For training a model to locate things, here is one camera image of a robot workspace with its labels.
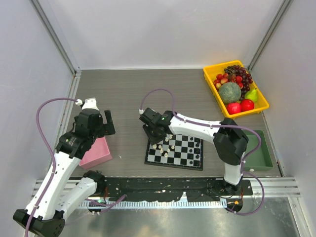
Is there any black and white chessboard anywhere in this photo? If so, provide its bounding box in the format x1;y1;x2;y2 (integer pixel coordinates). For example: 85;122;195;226
144;134;204;171

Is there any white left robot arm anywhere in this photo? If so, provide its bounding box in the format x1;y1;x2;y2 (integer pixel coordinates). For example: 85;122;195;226
13;109;115;237

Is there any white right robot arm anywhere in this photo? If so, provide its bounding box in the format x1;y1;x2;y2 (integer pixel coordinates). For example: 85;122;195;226
139;108;248;195

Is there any pink open box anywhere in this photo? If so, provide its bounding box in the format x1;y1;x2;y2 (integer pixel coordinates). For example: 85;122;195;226
79;137;113;170

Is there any yellow fruit tray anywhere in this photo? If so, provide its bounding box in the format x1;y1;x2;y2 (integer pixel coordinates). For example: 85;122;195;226
203;60;270;119

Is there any red apple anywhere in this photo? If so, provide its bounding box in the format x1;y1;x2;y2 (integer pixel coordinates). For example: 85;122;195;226
240;99;255;112
226;102;241;115

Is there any green melon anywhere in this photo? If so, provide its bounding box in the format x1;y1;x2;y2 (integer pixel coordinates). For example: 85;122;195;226
218;82;241;104

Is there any green pear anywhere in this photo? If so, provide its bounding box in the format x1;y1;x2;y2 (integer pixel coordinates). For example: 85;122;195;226
245;88;258;103

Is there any purple grape bunch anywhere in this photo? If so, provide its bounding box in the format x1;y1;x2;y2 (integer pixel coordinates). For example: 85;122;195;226
224;65;253;95

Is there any green empty tray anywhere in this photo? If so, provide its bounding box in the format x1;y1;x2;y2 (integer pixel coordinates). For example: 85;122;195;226
243;130;273;171

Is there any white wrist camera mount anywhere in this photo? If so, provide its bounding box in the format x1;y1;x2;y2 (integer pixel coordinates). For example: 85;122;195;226
75;98;99;111

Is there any aluminium frame rail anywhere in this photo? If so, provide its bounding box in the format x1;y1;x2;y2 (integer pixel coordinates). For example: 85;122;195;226
29;0;82;82

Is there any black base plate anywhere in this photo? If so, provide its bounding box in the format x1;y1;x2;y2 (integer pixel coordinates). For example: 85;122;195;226
101;177;253;202

